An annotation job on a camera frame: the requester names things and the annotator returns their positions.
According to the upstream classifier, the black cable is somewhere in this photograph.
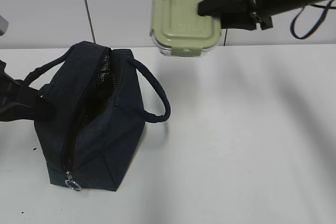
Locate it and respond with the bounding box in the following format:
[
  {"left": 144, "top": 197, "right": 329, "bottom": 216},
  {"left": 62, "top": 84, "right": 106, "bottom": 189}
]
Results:
[{"left": 290, "top": 0, "right": 336, "bottom": 39}]

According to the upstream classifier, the dark navy lunch bag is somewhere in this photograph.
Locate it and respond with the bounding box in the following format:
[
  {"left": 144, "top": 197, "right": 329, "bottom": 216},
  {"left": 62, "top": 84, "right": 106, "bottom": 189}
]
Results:
[{"left": 24, "top": 41, "right": 171, "bottom": 191}]

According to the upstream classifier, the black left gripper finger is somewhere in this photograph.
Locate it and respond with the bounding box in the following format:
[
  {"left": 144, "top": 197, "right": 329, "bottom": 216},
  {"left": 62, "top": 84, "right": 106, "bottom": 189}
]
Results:
[{"left": 1, "top": 61, "right": 56, "bottom": 122}]

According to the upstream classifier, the green lid glass container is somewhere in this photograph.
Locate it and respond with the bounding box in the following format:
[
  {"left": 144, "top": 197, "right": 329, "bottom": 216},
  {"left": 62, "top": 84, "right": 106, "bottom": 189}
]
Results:
[{"left": 150, "top": 0, "right": 222, "bottom": 57}]

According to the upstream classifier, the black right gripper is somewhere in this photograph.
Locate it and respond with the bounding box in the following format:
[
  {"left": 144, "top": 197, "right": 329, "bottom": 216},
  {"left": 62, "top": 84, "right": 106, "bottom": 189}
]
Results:
[{"left": 197, "top": 0, "right": 273, "bottom": 30}]

